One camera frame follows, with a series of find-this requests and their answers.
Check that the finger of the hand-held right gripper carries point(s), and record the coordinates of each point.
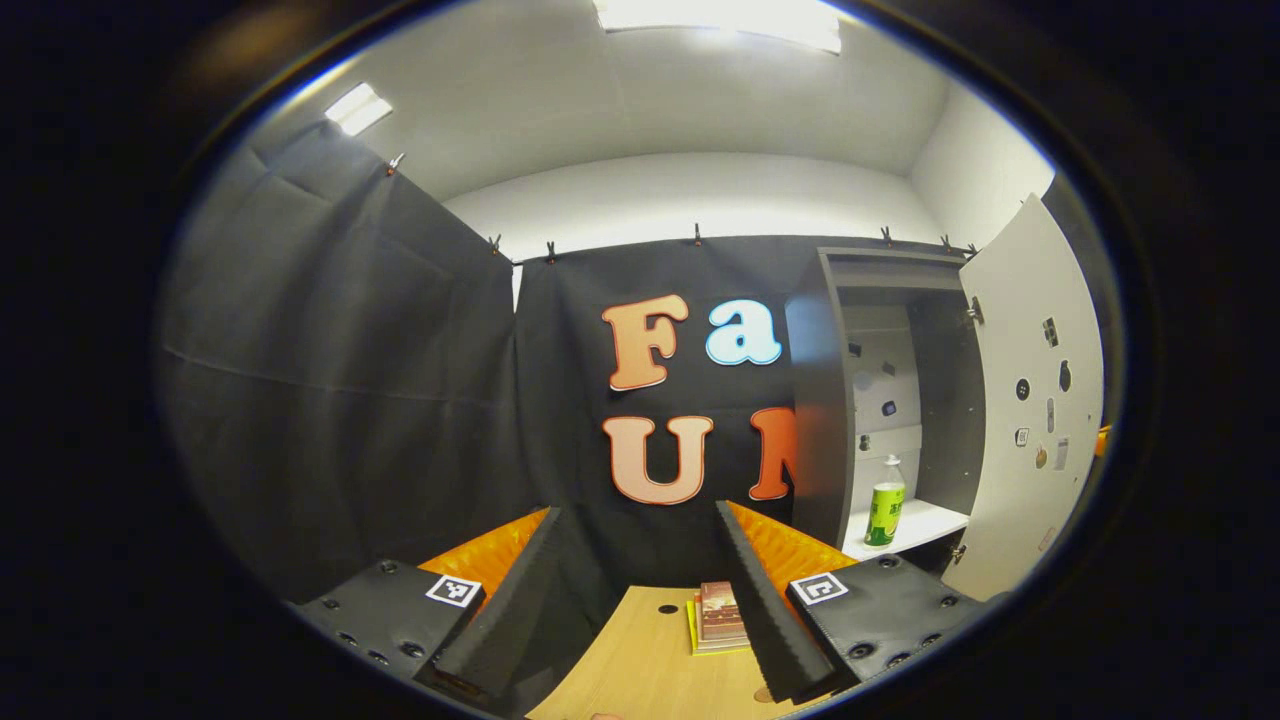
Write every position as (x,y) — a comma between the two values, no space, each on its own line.
(1104,440)

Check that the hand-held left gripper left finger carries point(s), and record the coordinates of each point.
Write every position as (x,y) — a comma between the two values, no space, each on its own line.
(510,610)

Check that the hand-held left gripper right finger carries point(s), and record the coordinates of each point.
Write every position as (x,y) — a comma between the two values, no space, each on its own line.
(760,610)

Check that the brown round coaster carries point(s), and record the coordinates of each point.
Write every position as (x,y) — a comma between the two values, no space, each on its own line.
(766,693)

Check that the beige cabinet door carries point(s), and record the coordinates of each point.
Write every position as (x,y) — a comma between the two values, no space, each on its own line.
(1010,500)

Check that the green label bottle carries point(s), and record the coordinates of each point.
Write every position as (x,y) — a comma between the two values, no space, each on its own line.
(884,510)

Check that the dark grey cabinet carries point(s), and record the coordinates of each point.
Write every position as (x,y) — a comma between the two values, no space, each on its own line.
(820,420)

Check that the small stack of books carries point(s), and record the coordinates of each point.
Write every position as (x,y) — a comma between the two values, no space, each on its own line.
(720,615)

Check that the black backdrop cloth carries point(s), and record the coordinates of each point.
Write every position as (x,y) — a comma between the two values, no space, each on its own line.
(350,400)

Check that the row of cloth clips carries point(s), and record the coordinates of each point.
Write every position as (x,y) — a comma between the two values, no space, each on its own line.
(697,236)

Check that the small ceiling light panel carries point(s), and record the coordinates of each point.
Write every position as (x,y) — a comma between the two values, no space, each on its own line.
(358,108)

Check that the large ceiling light panel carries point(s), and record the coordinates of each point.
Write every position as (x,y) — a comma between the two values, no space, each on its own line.
(720,18)

